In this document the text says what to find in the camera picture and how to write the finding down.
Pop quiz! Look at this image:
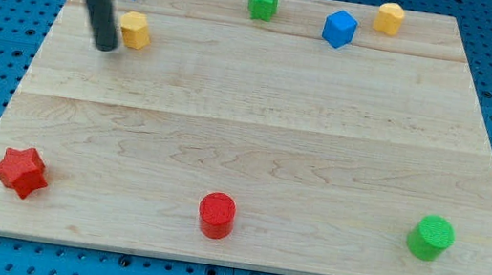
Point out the yellow heart block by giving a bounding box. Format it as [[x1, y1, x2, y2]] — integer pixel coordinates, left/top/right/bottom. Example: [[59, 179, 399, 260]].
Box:
[[373, 2, 405, 36]]

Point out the blue cube block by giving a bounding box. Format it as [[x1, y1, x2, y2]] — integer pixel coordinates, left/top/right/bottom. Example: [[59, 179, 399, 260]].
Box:
[[321, 10, 358, 48]]

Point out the green cylinder block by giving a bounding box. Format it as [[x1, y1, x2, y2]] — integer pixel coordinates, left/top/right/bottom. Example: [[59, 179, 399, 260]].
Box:
[[406, 215, 456, 262]]

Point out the green star block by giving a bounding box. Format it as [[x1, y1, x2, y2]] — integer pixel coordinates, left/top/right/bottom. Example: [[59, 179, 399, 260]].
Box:
[[247, 0, 279, 22]]

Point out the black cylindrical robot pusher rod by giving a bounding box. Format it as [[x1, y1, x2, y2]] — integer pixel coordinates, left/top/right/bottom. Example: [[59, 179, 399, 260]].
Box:
[[86, 0, 118, 52]]

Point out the wooden board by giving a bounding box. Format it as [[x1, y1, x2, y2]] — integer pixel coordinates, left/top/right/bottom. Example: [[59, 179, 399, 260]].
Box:
[[0, 0, 492, 275]]

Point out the red cylinder block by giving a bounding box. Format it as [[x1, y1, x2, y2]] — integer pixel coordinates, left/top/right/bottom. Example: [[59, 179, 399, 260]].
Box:
[[198, 191, 237, 240]]

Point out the red star block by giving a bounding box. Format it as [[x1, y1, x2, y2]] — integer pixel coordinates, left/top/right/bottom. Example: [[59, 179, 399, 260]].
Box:
[[0, 147, 48, 200]]

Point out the yellow hexagon block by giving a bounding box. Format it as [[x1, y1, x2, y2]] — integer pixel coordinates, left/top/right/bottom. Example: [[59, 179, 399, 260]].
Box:
[[119, 11, 151, 50]]

